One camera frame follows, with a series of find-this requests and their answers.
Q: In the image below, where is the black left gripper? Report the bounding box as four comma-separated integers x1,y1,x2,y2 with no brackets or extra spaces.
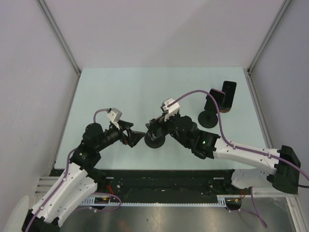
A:
95,119,145,152

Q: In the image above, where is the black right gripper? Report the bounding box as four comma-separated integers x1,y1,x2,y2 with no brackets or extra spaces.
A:
146,110,190,148

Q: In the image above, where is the black stand with ball joint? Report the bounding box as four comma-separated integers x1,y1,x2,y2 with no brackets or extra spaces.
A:
144,134,166,149

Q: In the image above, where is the silver white phone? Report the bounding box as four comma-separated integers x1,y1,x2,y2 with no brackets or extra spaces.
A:
145,122,155,137

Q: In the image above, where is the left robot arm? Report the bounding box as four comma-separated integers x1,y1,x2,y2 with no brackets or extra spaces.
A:
22,121,145,232

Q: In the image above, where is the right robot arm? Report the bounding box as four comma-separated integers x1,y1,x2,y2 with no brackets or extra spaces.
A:
145,115,300,194

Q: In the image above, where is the round wooden phone stand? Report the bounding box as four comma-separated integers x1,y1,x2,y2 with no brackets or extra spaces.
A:
219,107,231,114

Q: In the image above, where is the purple phone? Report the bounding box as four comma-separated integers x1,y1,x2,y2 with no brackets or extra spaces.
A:
204,88,225,112

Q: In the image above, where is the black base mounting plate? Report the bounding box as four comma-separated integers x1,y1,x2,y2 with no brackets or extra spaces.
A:
49,168,244,203

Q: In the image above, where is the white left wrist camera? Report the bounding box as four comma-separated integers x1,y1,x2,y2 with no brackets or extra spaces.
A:
106,108,122,123

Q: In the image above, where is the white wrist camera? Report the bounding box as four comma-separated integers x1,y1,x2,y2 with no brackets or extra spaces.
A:
161,98,180,121
106,108,122,123

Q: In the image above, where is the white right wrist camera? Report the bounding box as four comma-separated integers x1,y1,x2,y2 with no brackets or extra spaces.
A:
161,98,180,121

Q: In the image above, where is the white slotted cable duct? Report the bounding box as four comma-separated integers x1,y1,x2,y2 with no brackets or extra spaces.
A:
79,196,242,207

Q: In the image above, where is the aluminium table rail right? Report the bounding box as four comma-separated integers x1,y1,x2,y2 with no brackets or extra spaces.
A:
244,69,275,148

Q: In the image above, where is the aluminium frame post left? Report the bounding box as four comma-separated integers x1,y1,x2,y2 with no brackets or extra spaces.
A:
35,0,81,76

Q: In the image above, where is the aluminium frame post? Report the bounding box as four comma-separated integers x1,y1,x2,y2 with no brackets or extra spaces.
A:
247,0,294,75
35,0,81,76

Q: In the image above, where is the aluminium frame post right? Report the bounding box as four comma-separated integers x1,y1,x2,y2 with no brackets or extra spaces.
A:
247,0,294,75

